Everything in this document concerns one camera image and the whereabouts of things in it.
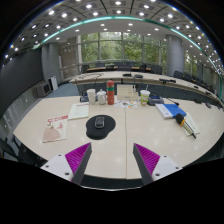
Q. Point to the white paper cup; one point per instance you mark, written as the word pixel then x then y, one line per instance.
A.
pixel 91 96

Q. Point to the red and white leaflet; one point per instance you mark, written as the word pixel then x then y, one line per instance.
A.
pixel 56 128

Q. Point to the white lidded mug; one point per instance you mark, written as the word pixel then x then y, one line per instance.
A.
pixel 101 97

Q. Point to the black mouse pad with wrist rest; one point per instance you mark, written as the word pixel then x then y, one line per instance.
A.
pixel 100 133

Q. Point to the white cardboard box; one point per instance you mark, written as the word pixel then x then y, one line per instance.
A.
pixel 126 92

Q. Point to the red thermos bottle green band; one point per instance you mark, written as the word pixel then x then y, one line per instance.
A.
pixel 110 93

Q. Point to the dark conference chairs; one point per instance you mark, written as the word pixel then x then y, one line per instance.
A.
pixel 156 69

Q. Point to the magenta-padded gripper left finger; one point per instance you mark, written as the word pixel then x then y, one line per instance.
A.
pixel 76 158

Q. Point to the cream paper sheet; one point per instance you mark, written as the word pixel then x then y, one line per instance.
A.
pixel 79 111

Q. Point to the green printed paper cup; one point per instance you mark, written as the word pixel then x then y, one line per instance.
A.
pixel 144 97

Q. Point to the colourful printed leaflet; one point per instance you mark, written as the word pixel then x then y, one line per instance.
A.
pixel 125 104

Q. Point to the white notebook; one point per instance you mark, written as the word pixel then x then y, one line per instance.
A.
pixel 194 124

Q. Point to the ceiling lights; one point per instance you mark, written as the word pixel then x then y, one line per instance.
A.
pixel 88 6

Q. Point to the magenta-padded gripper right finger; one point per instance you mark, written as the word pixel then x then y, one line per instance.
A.
pixel 148 158

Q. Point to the dark desk microphone unit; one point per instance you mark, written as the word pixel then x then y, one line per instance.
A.
pixel 84 99
pixel 155 100

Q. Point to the black computer mouse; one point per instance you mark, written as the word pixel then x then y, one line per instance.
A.
pixel 99 122

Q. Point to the black office chair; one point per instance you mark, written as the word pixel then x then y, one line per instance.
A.
pixel 23 153

